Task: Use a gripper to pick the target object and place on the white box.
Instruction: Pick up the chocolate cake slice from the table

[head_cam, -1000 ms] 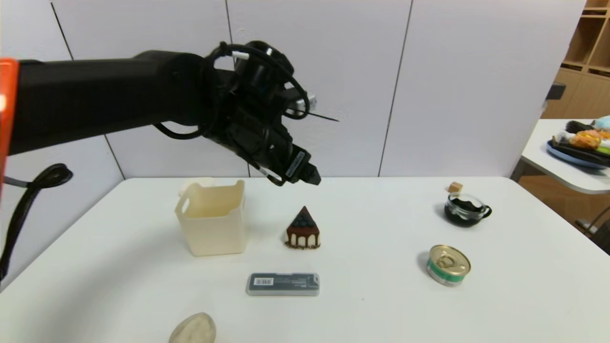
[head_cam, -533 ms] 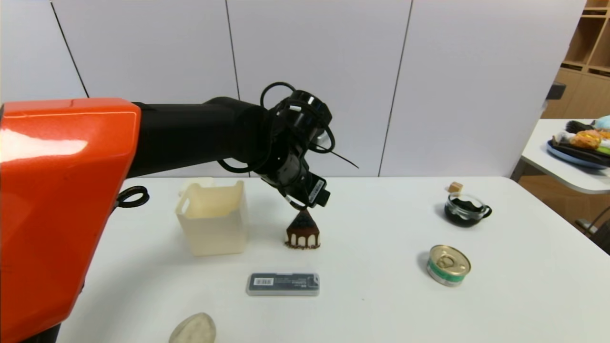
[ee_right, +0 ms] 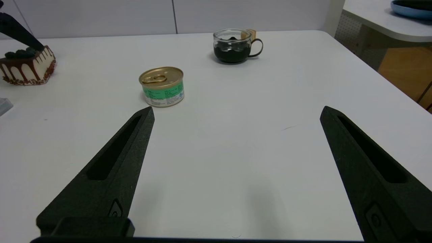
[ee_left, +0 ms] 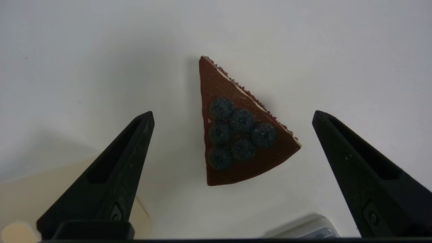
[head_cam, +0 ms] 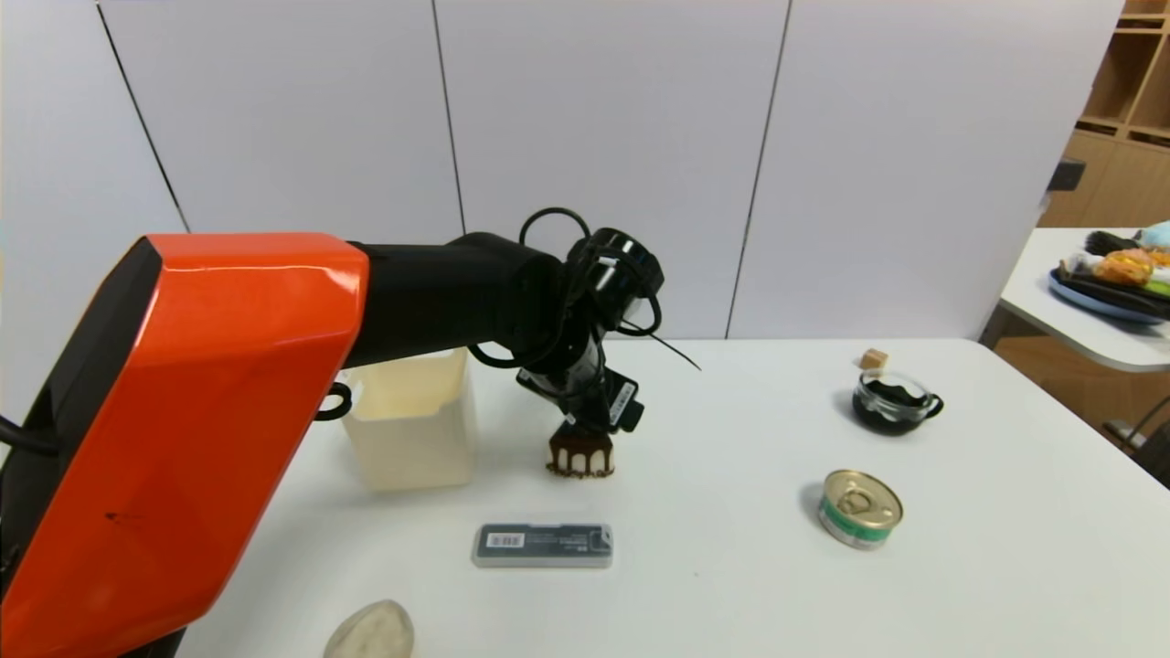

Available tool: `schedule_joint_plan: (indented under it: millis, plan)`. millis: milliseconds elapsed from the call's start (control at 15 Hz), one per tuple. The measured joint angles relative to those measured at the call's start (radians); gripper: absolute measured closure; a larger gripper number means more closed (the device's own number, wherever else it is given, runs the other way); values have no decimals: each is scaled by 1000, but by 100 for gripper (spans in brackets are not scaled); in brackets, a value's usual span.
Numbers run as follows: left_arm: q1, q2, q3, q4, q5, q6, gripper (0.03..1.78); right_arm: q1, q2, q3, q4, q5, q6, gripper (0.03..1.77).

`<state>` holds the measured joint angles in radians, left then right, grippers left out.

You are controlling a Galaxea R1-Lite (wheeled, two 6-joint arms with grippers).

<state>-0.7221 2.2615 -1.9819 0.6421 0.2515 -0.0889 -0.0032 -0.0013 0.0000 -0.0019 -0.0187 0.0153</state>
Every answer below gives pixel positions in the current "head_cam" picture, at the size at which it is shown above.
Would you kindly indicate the glass cup with dark contents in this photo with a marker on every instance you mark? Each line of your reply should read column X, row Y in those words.
column 888, row 407

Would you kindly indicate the orange toy food item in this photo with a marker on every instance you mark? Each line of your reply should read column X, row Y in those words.
column 1122, row 267

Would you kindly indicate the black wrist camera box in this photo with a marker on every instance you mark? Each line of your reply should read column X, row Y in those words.
column 625, row 400

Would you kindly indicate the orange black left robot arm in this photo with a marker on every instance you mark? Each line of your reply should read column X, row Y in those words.
column 238, row 366

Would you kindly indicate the dark chair frame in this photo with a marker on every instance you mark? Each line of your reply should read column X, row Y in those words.
column 1152, row 446

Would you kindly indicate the blue tray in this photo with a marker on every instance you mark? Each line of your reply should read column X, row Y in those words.
column 1097, row 302

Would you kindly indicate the green toy food item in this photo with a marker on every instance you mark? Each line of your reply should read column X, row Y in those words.
column 1158, row 289

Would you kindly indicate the small wooden cube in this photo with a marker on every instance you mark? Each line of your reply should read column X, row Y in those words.
column 874, row 359

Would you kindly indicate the wooden shelf cabinet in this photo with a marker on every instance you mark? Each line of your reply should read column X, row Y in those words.
column 1120, row 100

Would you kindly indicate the chocolate blueberry cake slice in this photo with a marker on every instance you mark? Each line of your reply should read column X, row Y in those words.
column 580, row 454

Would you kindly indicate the white side table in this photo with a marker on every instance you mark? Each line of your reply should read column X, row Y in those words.
column 1051, row 311

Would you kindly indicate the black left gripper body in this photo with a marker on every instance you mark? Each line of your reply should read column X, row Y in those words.
column 614, row 403

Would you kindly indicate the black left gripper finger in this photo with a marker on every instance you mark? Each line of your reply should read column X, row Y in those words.
column 569, row 427
column 632, row 416

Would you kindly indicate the light blue soft item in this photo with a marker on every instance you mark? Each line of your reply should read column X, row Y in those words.
column 1158, row 235

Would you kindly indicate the cream plastic storage box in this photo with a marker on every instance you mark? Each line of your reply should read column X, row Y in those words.
column 411, row 448

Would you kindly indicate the white toy food item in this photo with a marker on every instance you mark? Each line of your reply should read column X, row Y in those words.
column 1077, row 263

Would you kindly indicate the beige smooth stone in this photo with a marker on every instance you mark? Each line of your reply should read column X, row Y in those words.
column 370, row 632

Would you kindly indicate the grey pencil lead case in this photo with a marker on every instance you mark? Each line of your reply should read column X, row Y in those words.
column 544, row 546

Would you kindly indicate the green label tin can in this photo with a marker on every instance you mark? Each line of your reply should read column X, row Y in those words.
column 859, row 512

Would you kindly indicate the black item on tray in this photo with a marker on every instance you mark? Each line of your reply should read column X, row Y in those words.
column 1108, row 242

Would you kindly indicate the dark bracket on partition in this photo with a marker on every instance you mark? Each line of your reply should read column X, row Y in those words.
column 1065, row 174

